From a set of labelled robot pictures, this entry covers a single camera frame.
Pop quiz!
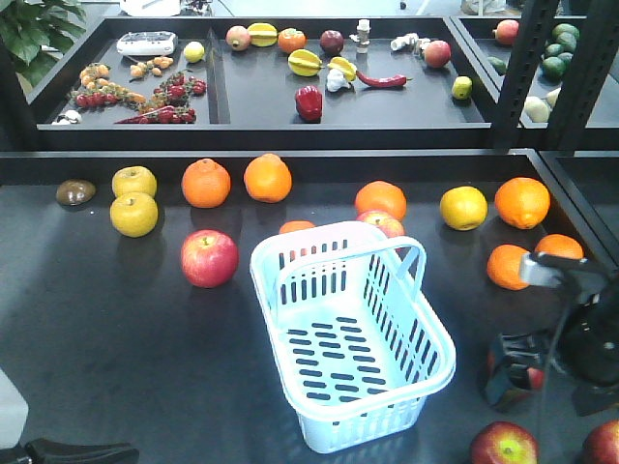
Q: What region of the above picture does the white remote controller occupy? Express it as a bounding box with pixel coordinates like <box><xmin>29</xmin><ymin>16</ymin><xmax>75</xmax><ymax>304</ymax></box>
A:
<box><xmin>116</xmin><ymin>31</ymin><xmax>178</xmax><ymax>56</ymax></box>

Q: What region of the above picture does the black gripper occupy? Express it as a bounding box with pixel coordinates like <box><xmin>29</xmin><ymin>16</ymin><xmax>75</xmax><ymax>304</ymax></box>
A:
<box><xmin>482</xmin><ymin>279</ymin><xmax>618</xmax><ymax>417</ymax></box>

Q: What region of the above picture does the white garlic bulb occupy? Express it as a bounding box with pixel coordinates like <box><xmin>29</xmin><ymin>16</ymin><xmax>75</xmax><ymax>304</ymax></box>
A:
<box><xmin>326</xmin><ymin>69</ymin><xmax>351</xmax><ymax>93</ymax></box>

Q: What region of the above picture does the black rear avocado tray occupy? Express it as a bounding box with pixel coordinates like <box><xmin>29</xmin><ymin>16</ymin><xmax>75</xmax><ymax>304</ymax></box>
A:
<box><xmin>454</xmin><ymin>16</ymin><xmax>618</xmax><ymax>132</ymax></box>

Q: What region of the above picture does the red apple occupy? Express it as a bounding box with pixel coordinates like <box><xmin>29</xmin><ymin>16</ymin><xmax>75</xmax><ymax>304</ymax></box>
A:
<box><xmin>483</xmin><ymin>353</ymin><xmax>545</xmax><ymax>411</ymax></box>
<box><xmin>356</xmin><ymin>210</ymin><xmax>405</xmax><ymax>238</ymax></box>
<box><xmin>469</xmin><ymin>421</ymin><xmax>539</xmax><ymax>464</ymax></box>
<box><xmin>181</xmin><ymin>229</ymin><xmax>240</xmax><ymax>288</ymax></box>
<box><xmin>582</xmin><ymin>420</ymin><xmax>619</xmax><ymax>464</ymax></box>

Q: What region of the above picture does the yellow fruit back left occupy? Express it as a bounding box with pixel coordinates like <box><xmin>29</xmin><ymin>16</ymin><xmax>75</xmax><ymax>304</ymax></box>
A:
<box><xmin>109</xmin><ymin>192</ymin><xmax>159</xmax><ymax>238</ymax></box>

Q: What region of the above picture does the yellow starfruit right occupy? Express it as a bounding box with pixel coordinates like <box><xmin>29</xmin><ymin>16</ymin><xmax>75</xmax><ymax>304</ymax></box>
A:
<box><xmin>328</xmin><ymin>56</ymin><xmax>357</xmax><ymax>82</ymax></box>

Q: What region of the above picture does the yellow round fruit right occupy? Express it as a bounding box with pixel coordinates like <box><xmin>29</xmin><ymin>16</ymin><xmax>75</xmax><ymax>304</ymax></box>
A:
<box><xmin>439</xmin><ymin>186</ymin><xmax>488</xmax><ymax>231</ymax></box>

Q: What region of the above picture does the orange back left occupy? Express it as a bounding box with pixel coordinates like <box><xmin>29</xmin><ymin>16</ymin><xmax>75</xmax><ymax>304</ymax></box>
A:
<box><xmin>181</xmin><ymin>159</ymin><xmax>231</xmax><ymax>208</ymax></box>

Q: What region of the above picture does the yellow starfruit left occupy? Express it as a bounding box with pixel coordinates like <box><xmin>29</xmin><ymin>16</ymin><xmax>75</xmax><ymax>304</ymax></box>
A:
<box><xmin>287</xmin><ymin>48</ymin><xmax>323</xmax><ymax>77</ymax></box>

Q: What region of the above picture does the light blue plastic basket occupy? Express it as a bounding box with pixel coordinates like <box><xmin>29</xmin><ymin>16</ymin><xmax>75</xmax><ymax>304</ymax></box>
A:
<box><xmin>250</xmin><ymin>220</ymin><xmax>457</xmax><ymax>453</ymax></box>

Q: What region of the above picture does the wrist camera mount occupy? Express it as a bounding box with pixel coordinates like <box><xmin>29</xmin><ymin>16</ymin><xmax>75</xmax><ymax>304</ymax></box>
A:
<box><xmin>518</xmin><ymin>252</ymin><xmax>610</xmax><ymax>305</ymax></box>

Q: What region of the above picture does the large orange far right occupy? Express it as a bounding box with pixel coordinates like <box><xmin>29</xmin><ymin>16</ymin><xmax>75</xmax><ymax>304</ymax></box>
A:
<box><xmin>494</xmin><ymin>177</ymin><xmax>550</xmax><ymax>230</ymax></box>

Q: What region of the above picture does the small orange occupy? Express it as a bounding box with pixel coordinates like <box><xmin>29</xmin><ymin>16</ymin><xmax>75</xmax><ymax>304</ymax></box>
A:
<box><xmin>535</xmin><ymin>234</ymin><xmax>584</xmax><ymax>259</ymax></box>
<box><xmin>279</xmin><ymin>220</ymin><xmax>315</xmax><ymax>234</ymax></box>
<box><xmin>486</xmin><ymin>244</ymin><xmax>529</xmax><ymax>291</ymax></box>

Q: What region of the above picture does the red chili pepper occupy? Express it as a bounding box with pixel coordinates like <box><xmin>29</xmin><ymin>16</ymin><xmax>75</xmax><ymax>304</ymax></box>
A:
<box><xmin>356</xmin><ymin>71</ymin><xmax>410</xmax><ymax>89</ymax></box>

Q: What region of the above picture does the black vertical rack post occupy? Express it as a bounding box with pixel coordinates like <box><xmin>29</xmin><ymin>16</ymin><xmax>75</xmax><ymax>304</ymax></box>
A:
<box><xmin>492</xmin><ymin>1</ymin><xmax>618</xmax><ymax>150</ymax></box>

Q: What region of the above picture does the green potted plant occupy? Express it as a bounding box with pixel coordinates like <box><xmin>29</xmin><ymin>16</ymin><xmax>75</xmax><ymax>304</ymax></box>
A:
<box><xmin>1</xmin><ymin>0</ymin><xmax>86</xmax><ymax>87</ymax></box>

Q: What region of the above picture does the small orange right front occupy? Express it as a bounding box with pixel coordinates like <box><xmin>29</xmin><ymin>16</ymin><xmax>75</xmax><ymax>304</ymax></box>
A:
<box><xmin>486</xmin><ymin>244</ymin><xmax>529</xmax><ymax>291</ymax></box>

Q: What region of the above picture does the red bell pepper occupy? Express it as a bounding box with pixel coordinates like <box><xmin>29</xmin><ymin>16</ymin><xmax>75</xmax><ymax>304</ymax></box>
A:
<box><xmin>294</xmin><ymin>85</ymin><xmax>323</xmax><ymax>121</ymax></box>

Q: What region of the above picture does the brown round fruit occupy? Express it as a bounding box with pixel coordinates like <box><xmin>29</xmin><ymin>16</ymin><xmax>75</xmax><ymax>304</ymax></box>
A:
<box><xmin>55</xmin><ymin>179</ymin><xmax>97</xmax><ymax>206</ymax></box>

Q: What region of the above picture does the small orange far right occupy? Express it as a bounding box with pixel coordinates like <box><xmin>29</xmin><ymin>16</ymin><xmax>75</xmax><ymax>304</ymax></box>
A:
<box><xmin>535</xmin><ymin>234</ymin><xmax>584</xmax><ymax>259</ymax></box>

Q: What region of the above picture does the yellow fruit back corner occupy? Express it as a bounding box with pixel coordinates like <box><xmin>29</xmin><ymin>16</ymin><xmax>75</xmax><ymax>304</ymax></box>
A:
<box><xmin>111</xmin><ymin>165</ymin><xmax>157</xmax><ymax>197</ymax></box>

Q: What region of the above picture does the orange behind centre apple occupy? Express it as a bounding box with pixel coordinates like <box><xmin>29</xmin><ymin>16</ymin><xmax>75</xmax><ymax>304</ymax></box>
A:
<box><xmin>354</xmin><ymin>180</ymin><xmax>407</xmax><ymax>220</ymax></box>

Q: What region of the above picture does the black rear vegetable tray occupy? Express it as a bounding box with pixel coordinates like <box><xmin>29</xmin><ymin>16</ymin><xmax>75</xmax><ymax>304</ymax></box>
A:
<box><xmin>28</xmin><ymin>16</ymin><xmax>498</xmax><ymax>151</ymax></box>

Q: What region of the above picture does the yellow starfruit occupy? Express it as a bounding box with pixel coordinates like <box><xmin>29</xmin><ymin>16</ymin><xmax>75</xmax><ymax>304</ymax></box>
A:
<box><xmin>287</xmin><ymin>48</ymin><xmax>323</xmax><ymax>77</ymax></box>
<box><xmin>328</xmin><ymin>56</ymin><xmax>357</xmax><ymax>82</ymax></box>

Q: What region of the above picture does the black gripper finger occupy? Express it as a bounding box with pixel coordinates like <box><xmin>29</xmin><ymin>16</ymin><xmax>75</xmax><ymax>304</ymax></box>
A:
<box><xmin>25</xmin><ymin>439</ymin><xmax>139</xmax><ymax>464</ymax></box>

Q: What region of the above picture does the small orange centre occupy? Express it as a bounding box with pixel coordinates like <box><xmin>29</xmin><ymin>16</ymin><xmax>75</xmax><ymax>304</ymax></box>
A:
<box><xmin>279</xmin><ymin>220</ymin><xmax>315</xmax><ymax>234</ymax></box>

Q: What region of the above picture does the pale mango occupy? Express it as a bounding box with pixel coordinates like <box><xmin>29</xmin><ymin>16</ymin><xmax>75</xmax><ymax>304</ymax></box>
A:
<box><xmin>523</xmin><ymin>96</ymin><xmax>551</xmax><ymax>123</ymax></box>

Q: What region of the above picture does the black wooden apple display table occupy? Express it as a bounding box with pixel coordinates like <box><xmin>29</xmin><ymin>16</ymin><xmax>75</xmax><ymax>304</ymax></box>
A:
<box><xmin>1</xmin><ymin>149</ymin><xmax>618</xmax><ymax>463</ymax></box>

